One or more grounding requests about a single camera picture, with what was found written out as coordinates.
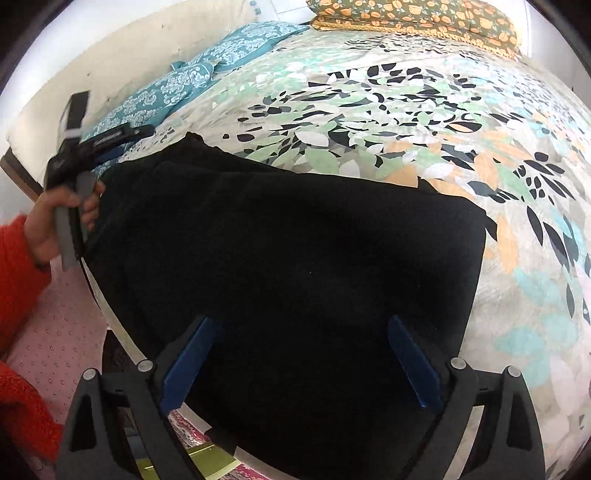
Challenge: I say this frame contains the floral bed sheet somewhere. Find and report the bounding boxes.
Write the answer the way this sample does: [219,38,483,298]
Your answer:
[83,28,591,480]

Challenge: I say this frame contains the small blue patterned pillow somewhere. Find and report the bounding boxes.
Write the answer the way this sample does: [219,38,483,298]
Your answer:
[217,22,310,73]

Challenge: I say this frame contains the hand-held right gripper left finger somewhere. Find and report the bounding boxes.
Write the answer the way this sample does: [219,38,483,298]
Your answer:
[55,315,222,480]

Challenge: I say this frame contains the cream padded headboard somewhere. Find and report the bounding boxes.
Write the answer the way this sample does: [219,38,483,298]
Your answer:
[4,0,259,204]

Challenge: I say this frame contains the person's left forearm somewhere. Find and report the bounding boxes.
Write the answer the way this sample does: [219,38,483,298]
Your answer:
[0,215,52,356]

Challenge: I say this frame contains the pink dotted pajama trousers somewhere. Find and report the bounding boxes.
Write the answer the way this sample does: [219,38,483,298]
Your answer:
[7,256,112,425]

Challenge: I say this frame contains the red knit sweater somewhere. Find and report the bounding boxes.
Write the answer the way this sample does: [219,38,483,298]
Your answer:
[0,360,63,462]

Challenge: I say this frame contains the black pants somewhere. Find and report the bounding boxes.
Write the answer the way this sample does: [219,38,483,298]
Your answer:
[81,131,488,480]

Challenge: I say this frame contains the yellow-green sheet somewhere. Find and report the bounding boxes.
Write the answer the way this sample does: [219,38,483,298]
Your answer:
[187,442,241,480]

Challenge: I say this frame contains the person's left hand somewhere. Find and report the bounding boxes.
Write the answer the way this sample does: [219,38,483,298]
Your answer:
[23,180,106,267]

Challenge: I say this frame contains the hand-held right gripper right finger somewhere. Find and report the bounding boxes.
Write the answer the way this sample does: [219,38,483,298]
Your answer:
[387,315,546,480]

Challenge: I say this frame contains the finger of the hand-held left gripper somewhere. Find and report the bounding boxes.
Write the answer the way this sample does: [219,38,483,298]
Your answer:
[91,124,155,165]

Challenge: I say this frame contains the orange floral pillow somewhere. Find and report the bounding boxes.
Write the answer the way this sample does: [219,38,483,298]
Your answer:
[307,0,522,60]

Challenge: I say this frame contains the patterned rug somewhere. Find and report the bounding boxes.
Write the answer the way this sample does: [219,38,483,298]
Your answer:
[168,411,259,480]

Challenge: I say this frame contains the large blue patterned pillow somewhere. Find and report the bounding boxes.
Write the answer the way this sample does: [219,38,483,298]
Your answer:
[90,60,218,139]

